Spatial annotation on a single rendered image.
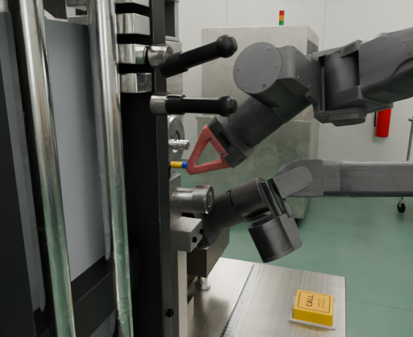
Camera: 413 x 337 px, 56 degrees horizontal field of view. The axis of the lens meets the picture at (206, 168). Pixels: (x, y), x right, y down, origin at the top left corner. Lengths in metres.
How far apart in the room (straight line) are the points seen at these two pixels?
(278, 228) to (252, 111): 0.20
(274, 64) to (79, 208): 0.26
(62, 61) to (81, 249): 0.12
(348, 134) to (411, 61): 4.68
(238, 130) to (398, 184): 0.28
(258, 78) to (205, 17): 4.92
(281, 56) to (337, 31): 4.62
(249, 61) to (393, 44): 0.14
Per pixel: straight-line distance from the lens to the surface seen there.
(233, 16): 5.23
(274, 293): 0.86
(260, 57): 0.44
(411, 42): 0.43
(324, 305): 0.81
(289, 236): 0.62
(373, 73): 0.44
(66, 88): 0.24
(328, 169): 0.62
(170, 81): 1.43
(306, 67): 0.46
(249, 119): 0.50
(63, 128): 0.24
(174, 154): 0.58
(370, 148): 5.14
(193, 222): 0.58
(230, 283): 0.89
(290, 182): 0.60
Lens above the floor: 1.36
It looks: 15 degrees down
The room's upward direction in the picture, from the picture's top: straight up
